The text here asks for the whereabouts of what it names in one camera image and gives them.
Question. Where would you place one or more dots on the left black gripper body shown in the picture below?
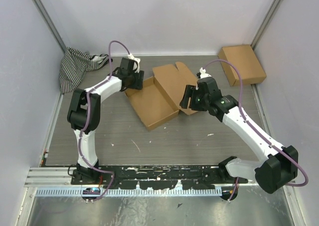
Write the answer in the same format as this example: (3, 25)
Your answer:
(136, 83)

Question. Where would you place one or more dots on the aluminium rail front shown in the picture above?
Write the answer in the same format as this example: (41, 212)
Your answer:
(50, 176)

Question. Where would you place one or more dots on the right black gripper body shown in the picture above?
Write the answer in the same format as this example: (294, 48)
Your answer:
(199, 102)

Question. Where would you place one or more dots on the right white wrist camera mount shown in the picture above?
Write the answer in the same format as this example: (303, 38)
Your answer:
(202, 75)

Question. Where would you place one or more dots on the white slotted cable duct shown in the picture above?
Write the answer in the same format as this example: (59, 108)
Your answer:
(95, 192)

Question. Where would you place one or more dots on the folded brown cardboard box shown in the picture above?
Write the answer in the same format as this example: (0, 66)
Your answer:
(245, 61)

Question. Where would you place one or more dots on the aluminium frame post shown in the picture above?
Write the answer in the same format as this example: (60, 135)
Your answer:
(265, 23)
(48, 20)

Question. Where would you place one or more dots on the brown cardboard box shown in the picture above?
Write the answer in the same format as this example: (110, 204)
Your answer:
(158, 101)
(245, 61)

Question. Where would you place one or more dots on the left aluminium frame post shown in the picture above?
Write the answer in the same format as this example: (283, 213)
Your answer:
(48, 20)

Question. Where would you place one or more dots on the striped black white cloth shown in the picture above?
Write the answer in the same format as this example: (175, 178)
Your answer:
(74, 66)

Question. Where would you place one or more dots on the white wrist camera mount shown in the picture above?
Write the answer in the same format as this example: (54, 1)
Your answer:
(202, 75)
(136, 65)

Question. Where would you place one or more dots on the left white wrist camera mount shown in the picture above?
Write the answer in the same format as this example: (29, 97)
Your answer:
(136, 65)

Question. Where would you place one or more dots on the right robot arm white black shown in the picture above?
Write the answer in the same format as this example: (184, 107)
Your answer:
(276, 165)

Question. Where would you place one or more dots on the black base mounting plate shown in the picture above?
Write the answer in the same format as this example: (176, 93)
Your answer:
(155, 177)

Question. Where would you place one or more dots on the right aluminium frame post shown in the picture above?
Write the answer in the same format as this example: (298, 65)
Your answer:
(265, 23)

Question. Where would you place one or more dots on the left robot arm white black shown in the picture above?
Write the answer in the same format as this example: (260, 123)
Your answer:
(85, 112)

